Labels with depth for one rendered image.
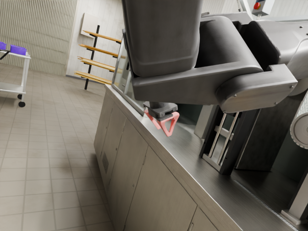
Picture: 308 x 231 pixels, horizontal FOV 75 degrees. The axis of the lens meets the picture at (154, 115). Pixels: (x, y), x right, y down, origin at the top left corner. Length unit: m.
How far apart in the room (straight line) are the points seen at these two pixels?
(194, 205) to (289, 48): 0.66
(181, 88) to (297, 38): 0.13
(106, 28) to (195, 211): 8.75
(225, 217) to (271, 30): 0.52
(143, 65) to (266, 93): 0.12
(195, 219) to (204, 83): 0.66
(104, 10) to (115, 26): 0.70
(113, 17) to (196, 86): 9.15
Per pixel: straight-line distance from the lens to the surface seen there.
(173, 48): 0.16
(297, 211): 0.82
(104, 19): 9.20
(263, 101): 0.23
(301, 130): 0.86
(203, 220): 0.77
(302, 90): 0.89
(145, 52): 0.16
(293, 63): 0.25
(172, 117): 0.58
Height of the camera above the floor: 1.22
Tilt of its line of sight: 12 degrees down
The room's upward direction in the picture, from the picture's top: 16 degrees clockwise
